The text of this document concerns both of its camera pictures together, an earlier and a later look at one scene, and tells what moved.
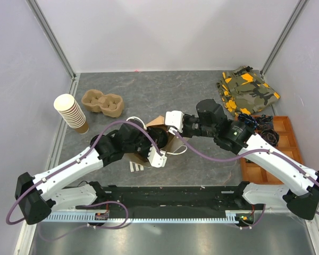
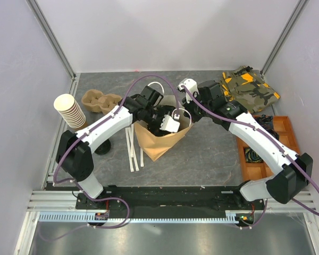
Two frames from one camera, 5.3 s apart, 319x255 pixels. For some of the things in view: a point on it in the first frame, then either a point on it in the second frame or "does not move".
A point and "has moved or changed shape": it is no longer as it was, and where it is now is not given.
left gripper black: (156, 136) → (162, 111)
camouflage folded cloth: (243, 91) does not move
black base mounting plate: (134, 200) does not move
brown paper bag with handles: (173, 143) has moved or changed shape
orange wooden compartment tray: (251, 174) does not move
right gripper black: (184, 133) → (188, 108)
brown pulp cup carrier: (110, 104) does not move
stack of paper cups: (71, 112) does not move
